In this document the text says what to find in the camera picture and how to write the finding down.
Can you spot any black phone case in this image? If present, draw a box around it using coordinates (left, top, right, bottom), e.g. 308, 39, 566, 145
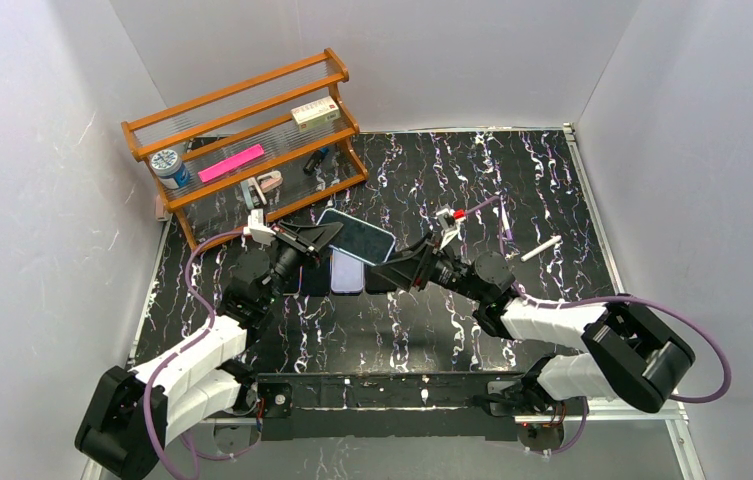
364, 265, 397, 295

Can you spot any light blue phone case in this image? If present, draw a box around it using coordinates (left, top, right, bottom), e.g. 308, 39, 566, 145
315, 207, 398, 267

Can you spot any lavender phone case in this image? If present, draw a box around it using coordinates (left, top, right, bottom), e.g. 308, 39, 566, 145
330, 251, 365, 295

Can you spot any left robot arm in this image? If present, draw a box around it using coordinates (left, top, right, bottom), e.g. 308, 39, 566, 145
74, 222, 342, 479

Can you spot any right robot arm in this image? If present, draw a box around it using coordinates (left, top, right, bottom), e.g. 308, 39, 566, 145
373, 236, 696, 413

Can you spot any white pen with purple tip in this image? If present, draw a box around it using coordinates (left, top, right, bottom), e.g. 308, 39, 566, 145
498, 199, 513, 241

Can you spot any dark marker pen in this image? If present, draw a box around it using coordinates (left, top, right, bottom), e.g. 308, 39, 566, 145
302, 147, 329, 175

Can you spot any pink teal stapler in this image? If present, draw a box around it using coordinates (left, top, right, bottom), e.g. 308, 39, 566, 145
240, 170, 283, 210

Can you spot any orange wooden shelf rack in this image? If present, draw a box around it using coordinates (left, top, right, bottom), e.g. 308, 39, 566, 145
121, 48, 369, 248

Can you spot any pink flat bar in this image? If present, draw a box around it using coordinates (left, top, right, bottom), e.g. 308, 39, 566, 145
198, 144, 265, 183

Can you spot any white marker pen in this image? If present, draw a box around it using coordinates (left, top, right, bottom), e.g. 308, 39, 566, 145
520, 235, 562, 263

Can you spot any white small box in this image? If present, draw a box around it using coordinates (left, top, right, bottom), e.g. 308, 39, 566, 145
290, 96, 341, 131

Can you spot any blue white jar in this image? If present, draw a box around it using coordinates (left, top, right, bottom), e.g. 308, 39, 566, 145
148, 149, 190, 190

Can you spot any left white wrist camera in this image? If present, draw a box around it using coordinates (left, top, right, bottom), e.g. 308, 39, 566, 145
242, 209, 276, 246

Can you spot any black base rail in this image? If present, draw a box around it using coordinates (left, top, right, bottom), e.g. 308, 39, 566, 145
213, 370, 566, 458

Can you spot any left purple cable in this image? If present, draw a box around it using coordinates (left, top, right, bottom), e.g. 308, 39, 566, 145
142, 231, 261, 480

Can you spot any purple cable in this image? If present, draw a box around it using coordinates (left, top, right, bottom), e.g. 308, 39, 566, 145
458, 195, 734, 456
142, 231, 261, 480

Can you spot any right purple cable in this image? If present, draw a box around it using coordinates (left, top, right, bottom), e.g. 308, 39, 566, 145
458, 195, 734, 456

